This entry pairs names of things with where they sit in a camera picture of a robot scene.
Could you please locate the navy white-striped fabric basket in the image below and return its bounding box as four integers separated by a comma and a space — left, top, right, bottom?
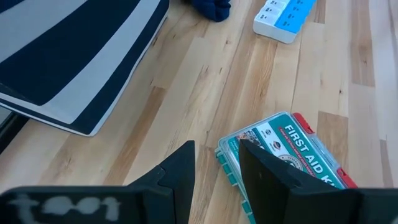
0, 0, 170, 137

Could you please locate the navy blue cloth pouch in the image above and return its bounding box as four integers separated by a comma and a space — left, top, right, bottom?
189, 0, 232, 22

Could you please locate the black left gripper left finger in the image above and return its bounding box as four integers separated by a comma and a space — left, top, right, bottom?
129, 139, 196, 224

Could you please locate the black aluminium table frame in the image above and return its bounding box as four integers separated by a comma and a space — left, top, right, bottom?
0, 107, 30, 155

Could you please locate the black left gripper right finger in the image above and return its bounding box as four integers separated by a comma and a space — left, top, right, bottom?
238, 139, 363, 224

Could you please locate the teal first aid kit box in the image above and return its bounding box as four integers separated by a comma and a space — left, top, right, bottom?
215, 111, 358, 224

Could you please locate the blue white weekly pill organizer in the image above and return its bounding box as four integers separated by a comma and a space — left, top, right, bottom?
252, 0, 318, 44

